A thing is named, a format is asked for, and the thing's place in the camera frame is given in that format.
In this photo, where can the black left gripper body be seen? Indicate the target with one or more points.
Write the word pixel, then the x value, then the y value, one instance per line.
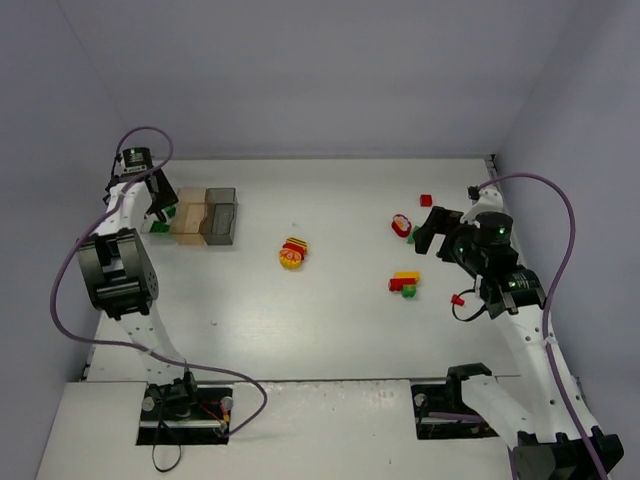
pixel 163 195

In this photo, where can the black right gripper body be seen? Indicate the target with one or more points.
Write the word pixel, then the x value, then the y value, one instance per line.
pixel 441 228

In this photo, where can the small red lego brick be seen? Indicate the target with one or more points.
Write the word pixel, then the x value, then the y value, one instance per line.
pixel 426 200

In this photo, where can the red flower print lego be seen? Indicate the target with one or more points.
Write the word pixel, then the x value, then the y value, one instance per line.
pixel 401 225

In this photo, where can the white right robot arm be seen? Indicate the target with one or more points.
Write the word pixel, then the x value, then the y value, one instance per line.
pixel 556 437

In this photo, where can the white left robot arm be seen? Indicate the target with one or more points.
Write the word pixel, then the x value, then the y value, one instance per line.
pixel 122 282

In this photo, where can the tan plastic container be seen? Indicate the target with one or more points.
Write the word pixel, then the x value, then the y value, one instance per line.
pixel 190 213

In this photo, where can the green lego in container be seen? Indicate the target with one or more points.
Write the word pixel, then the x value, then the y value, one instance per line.
pixel 159 228

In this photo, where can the green slope lego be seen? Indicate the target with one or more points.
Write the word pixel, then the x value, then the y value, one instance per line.
pixel 411 237

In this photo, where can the clear plastic container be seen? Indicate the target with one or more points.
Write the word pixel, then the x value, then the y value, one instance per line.
pixel 144 229

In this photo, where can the yellow long lego brick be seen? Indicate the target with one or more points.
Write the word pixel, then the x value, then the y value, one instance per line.
pixel 408 275

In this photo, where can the grey plastic container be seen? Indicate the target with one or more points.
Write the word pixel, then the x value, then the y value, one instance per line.
pixel 218 226

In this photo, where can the green number two lego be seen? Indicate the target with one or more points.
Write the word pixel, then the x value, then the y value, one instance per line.
pixel 409 291

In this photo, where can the red long lego brick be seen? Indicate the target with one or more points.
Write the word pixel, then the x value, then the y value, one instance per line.
pixel 396 284

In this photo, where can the small red lego piece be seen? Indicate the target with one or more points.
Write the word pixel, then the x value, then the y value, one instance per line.
pixel 457 300

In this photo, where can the red curved lego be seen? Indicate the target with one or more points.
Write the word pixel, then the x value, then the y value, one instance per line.
pixel 290 252

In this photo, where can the yellow striped curved lego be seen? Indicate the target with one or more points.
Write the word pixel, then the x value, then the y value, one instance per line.
pixel 297 243

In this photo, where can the yellow butterfly print lego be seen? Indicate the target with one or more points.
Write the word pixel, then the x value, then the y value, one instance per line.
pixel 289 264

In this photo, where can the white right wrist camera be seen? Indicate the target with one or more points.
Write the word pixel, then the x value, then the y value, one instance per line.
pixel 487 199

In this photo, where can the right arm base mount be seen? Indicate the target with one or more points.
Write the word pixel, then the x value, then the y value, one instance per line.
pixel 439 412

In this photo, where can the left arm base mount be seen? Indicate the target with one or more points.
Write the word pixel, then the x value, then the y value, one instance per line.
pixel 202 421

